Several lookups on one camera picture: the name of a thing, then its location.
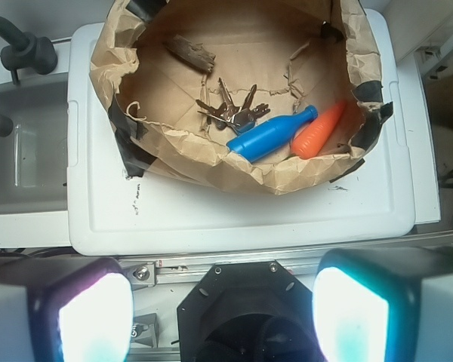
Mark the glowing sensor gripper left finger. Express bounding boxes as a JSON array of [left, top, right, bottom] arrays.
[[0, 257, 134, 361]]

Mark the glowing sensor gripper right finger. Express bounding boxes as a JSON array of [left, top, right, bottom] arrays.
[[313, 247, 453, 361]]

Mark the brown wood chip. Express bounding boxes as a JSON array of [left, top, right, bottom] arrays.
[[163, 35, 216, 74]]

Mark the white sink basin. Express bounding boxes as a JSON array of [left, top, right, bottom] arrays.
[[0, 60, 75, 248]]

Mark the white plastic bin lid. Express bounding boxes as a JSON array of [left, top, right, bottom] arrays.
[[67, 10, 416, 256]]

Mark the orange plastic toy carrot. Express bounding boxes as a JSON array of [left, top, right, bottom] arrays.
[[291, 100, 347, 160]]

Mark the blue plastic toy bottle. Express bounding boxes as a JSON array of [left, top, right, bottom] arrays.
[[226, 106, 318, 163]]

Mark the crumpled brown paper bag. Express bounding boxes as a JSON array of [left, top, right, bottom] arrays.
[[90, 1, 393, 195]]

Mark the bunch of metal keys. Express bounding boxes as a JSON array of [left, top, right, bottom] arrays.
[[196, 78, 270, 135]]

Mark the black faucet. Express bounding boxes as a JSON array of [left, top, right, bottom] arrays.
[[0, 17, 58, 85]]

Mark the aluminium frame rail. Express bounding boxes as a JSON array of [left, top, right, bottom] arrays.
[[118, 230, 453, 289]]

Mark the black octagonal mount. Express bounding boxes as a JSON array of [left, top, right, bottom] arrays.
[[177, 261, 324, 361]]

